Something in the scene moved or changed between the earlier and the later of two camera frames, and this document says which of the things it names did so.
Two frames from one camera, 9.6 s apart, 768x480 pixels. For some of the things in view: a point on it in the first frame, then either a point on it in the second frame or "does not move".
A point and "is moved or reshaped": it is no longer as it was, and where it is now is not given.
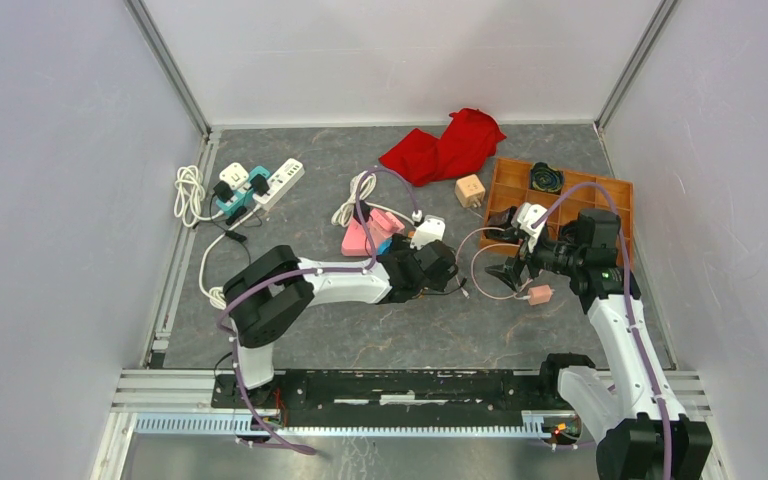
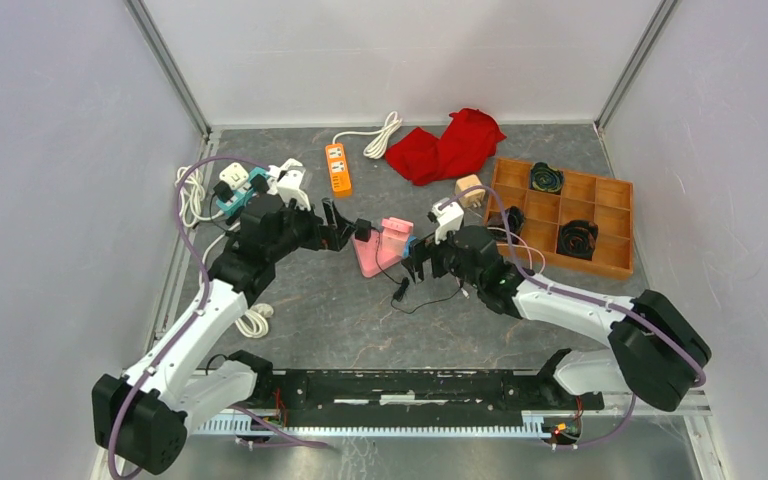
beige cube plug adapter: (469, 191) does not move
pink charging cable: (472, 267) is moved or reshaped
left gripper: (401, 248) to (332, 236)
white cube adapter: (235, 175) does not move
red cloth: (471, 136) does not move
